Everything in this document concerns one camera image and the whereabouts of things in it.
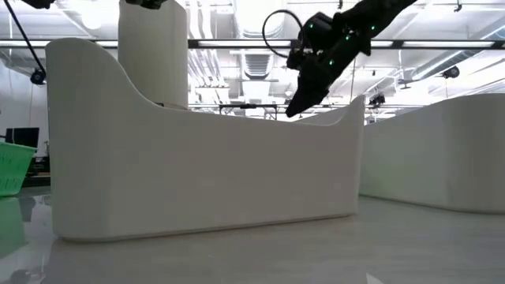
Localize right wrist black cable loop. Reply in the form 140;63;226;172
261;9;305;61

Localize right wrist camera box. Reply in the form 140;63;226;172
286;37;317;72

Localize thin black diagonal cable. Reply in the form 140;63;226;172
2;0;41;72

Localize black background stand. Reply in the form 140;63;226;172
218;103;279;120

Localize green plastic basket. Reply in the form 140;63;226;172
0;141;39;198

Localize black horizontal ceiling beam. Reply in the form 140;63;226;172
187;39;505;50

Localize white plastic basket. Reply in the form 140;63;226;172
45;37;366;243
294;92;505;215

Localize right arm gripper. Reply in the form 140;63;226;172
285;10;372;118

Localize black computer monitor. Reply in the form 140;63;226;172
5;126;41;149

